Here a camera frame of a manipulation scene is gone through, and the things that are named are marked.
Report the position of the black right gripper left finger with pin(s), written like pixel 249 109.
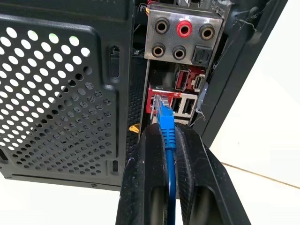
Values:
pixel 140 178

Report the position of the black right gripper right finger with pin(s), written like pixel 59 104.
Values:
pixel 206 178

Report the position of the black computer tower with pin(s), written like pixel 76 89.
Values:
pixel 58 93

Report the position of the grey audio jack block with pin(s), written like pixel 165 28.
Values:
pixel 182 37

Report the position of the red ethernet port block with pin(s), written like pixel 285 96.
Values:
pixel 174 103

